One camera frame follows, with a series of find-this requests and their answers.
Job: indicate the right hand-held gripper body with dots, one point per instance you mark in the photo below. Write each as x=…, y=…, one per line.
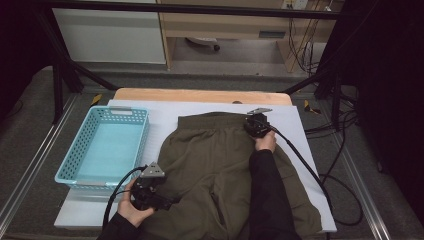
x=256, y=126

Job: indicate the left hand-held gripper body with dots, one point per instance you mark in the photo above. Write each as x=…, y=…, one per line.
x=146, y=195

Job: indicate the olive green pants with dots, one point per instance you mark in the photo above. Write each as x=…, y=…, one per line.
x=206, y=160

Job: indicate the light blue plastic basket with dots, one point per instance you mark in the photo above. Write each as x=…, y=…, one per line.
x=110, y=150

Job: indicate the person's right hand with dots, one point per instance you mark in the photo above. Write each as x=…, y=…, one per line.
x=266, y=144

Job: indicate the person's left hand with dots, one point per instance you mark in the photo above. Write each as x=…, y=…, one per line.
x=131, y=211

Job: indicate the yellow black tape piece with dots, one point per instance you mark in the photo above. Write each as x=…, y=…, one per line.
x=96, y=99
x=310, y=107

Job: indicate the black metal stand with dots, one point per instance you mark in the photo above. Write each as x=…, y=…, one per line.
x=57, y=93
x=336, y=100

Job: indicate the chair base with castor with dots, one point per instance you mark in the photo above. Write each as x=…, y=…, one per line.
x=203, y=41

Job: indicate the light wooden desk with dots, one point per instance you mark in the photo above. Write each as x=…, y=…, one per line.
x=226, y=25

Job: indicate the white power strip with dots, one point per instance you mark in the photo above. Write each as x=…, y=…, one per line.
x=295, y=4

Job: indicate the black metal crossbar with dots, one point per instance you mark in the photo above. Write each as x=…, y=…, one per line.
x=200, y=9

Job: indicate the black curtain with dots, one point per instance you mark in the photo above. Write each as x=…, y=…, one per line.
x=393, y=83
x=16, y=50

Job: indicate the white cabinet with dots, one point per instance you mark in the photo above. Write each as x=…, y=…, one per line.
x=110, y=36

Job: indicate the aluminium floor rail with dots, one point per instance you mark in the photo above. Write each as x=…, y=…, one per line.
x=375, y=218
x=33, y=163

